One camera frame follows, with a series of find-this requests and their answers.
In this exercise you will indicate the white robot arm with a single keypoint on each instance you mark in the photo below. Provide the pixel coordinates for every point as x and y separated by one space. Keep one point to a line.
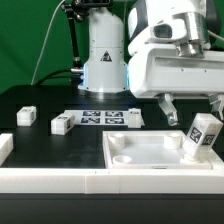
105 71

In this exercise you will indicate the white square tabletop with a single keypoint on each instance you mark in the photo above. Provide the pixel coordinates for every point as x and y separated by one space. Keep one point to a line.
148 150

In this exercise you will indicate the tag marker sheet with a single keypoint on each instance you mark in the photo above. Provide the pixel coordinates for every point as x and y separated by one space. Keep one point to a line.
100 117

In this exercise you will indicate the white U-shaped fence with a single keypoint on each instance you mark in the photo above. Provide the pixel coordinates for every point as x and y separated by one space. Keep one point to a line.
110 181

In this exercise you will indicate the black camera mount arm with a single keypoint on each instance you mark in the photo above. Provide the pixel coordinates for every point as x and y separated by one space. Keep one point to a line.
75 12

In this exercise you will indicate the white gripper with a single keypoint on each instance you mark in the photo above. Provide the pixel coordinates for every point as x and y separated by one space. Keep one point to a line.
157 69

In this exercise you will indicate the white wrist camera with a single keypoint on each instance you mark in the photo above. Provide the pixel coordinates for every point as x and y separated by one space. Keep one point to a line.
167 32

